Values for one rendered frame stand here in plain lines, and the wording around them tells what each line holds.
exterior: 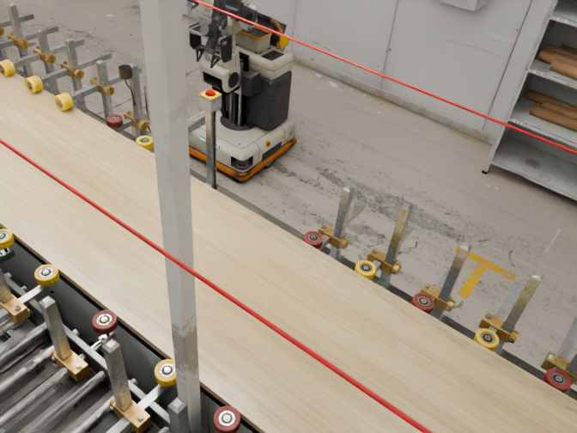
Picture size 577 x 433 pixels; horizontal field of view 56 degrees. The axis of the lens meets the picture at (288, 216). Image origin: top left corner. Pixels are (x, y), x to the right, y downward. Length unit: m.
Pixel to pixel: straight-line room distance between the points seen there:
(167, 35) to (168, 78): 0.07
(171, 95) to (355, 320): 1.22
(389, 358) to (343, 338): 0.16
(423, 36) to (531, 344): 2.61
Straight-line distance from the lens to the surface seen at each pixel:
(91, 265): 2.13
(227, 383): 1.77
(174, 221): 1.13
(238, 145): 3.77
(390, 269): 2.24
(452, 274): 2.12
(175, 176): 1.06
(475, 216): 4.04
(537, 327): 3.49
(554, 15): 3.96
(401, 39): 4.89
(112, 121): 2.88
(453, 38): 4.70
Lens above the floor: 2.42
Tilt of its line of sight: 42 degrees down
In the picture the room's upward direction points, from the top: 6 degrees clockwise
